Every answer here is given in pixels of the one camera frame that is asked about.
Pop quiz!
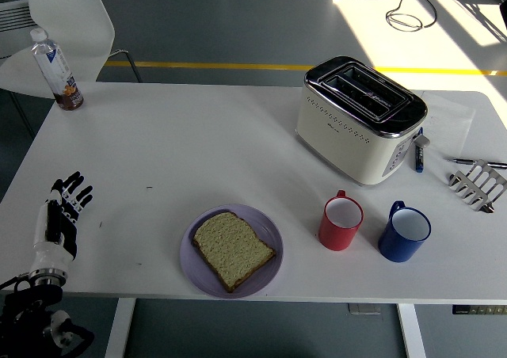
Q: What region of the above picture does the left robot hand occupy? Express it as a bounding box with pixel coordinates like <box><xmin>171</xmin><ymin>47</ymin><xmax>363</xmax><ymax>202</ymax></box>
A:
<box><xmin>28</xmin><ymin>170</ymin><xmax>95</xmax><ymax>274</ymax></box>

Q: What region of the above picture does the bread slice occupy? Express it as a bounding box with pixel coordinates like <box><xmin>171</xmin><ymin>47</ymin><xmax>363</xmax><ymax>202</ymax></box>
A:
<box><xmin>192</xmin><ymin>211</ymin><xmax>277</xmax><ymax>294</ymax></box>

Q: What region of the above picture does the purple plate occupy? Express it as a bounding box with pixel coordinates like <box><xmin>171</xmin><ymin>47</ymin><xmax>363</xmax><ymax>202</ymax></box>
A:
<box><xmin>179</xmin><ymin>204</ymin><xmax>285</xmax><ymax>299</ymax></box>

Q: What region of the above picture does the white table leg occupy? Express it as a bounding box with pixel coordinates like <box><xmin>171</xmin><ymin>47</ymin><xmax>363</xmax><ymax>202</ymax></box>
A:
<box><xmin>395</xmin><ymin>303</ymin><xmax>427</xmax><ymax>358</ymax></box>
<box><xmin>105</xmin><ymin>297</ymin><xmax>136</xmax><ymax>358</ymax></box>

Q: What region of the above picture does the clear plastic drink bottle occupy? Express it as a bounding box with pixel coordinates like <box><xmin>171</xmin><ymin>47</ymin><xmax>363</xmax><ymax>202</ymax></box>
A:
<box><xmin>29</xmin><ymin>27</ymin><xmax>85</xmax><ymax>112</ymax></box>

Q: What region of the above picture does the white chair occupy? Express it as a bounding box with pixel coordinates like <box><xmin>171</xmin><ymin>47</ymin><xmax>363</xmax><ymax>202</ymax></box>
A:
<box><xmin>0</xmin><ymin>0</ymin><xmax>143</xmax><ymax>139</ymax></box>

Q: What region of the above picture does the white radiator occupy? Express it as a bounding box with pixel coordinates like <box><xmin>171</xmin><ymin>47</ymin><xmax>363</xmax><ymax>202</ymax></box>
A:
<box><xmin>0</xmin><ymin>0</ymin><xmax>40</xmax><ymax>38</ymax></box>

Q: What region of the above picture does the red enamel mug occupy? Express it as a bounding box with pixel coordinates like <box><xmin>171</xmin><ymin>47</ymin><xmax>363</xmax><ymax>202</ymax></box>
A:
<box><xmin>318</xmin><ymin>190</ymin><xmax>364</xmax><ymax>252</ymax></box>

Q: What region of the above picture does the cream and chrome toaster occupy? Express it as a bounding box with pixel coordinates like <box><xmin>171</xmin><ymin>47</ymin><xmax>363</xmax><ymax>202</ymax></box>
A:
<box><xmin>295</xmin><ymin>55</ymin><xmax>429</xmax><ymax>185</ymax></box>

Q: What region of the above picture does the blue enamel mug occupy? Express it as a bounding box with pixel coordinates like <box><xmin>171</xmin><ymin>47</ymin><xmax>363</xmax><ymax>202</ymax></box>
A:
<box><xmin>377</xmin><ymin>201</ymin><xmax>432</xmax><ymax>263</ymax></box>

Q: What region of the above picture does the blue marker pen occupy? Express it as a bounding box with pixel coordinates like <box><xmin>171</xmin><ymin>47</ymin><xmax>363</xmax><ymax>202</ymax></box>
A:
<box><xmin>414</xmin><ymin>127</ymin><xmax>425</xmax><ymax>173</ymax></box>

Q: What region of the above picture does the black table control panel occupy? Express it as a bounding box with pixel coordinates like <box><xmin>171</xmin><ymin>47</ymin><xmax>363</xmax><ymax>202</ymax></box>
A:
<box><xmin>452</xmin><ymin>304</ymin><xmax>507</xmax><ymax>316</ymax></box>

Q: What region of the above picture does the white paper sheet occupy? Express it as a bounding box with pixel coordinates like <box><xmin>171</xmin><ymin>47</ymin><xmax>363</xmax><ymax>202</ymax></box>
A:
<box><xmin>419</xmin><ymin>90</ymin><xmax>476</xmax><ymax>159</ymax></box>

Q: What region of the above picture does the black and silver pen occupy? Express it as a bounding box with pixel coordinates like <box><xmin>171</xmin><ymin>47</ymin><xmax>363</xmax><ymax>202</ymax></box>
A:
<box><xmin>447</xmin><ymin>158</ymin><xmax>507</xmax><ymax>169</ymax></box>

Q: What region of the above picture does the metal toast rack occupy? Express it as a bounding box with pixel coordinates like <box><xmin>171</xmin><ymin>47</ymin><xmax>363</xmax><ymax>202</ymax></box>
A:
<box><xmin>448</xmin><ymin>158</ymin><xmax>507</xmax><ymax>214</ymax></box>

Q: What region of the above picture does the grey table bracket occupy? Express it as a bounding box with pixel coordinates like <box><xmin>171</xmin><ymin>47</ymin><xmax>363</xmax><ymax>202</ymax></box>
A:
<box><xmin>347</xmin><ymin>302</ymin><xmax>382</xmax><ymax>316</ymax></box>

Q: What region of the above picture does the black floor cable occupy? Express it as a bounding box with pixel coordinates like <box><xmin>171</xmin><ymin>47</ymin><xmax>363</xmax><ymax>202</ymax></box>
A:
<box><xmin>386</xmin><ymin>0</ymin><xmax>471</xmax><ymax>32</ymax></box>

